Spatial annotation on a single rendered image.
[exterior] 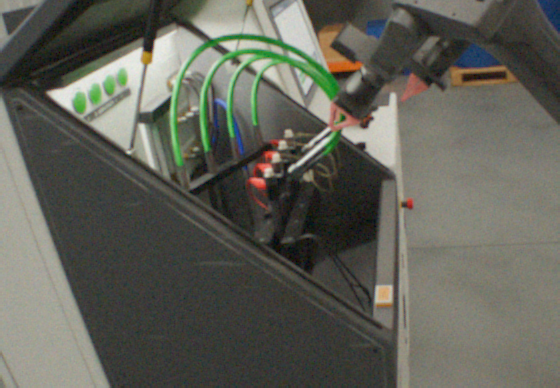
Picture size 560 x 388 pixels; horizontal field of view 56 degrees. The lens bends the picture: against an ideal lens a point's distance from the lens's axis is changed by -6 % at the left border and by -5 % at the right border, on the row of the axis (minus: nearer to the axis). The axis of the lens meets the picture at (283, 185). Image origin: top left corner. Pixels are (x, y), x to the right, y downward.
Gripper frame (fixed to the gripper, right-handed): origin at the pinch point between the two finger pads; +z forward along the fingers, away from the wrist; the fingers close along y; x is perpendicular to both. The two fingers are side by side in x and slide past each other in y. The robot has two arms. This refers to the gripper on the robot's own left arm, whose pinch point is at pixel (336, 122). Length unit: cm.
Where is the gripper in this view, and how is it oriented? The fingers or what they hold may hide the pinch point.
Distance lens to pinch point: 114.4
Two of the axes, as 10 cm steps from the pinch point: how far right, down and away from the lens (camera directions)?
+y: -4.3, 6.0, -6.8
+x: 8.0, 6.0, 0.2
